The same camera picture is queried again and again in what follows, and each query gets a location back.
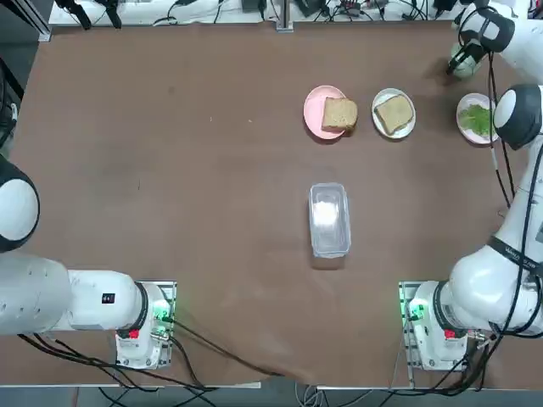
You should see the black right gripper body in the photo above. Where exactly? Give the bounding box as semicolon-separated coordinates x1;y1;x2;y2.
461;37;488;64

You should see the green ceramic bowl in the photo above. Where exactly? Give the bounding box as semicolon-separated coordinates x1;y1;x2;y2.
448;44;483;79

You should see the brown bread slice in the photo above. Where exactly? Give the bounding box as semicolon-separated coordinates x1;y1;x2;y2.
375;95;415;134
321;97;359;132

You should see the pale pink plate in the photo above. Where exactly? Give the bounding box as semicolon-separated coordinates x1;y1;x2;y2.
456;92;501;145

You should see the white plate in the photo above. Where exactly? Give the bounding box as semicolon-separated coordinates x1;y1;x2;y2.
372;87;417;140

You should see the green lettuce leaf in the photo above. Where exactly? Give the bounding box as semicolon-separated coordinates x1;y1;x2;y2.
460;104;495;136

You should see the clear plastic container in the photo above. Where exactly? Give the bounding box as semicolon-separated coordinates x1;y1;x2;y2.
308;181;352;259

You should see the black stand leg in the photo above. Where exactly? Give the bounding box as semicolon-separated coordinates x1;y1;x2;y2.
63;0;92;31
99;0;124;29

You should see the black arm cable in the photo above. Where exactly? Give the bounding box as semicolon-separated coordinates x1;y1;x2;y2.
485;40;543;340

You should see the aluminium frame post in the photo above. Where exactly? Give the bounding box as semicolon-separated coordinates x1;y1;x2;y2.
275;0;294;33
19;0;53;42

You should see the black base cable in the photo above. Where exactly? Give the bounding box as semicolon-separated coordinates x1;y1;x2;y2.
16;332;217;391
428;334;510;392

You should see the dark base cable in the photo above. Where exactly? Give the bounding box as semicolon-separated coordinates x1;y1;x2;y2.
167;317;306;381

